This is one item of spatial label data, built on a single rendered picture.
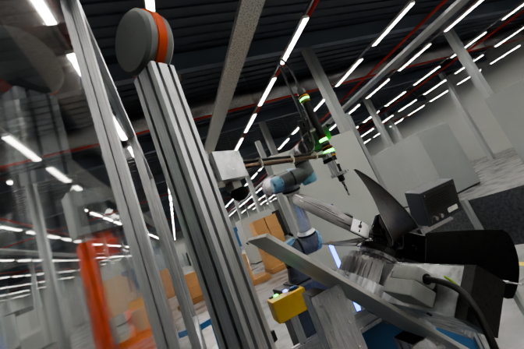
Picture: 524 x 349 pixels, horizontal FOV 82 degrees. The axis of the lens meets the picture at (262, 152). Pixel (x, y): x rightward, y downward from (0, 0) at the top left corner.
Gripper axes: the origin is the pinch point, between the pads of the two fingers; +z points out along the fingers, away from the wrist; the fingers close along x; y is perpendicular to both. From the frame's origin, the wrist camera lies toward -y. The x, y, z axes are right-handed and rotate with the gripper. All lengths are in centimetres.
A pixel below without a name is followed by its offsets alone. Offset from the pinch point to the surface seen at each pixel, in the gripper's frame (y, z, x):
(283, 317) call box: 66, -34, 35
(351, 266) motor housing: 50, 10, 18
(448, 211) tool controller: 59, -35, -73
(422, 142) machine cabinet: -23, -656, -729
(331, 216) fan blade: 33.5, 3.0, 13.8
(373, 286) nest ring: 55, 18, 18
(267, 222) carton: 26, -801, -187
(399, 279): 51, 34, 19
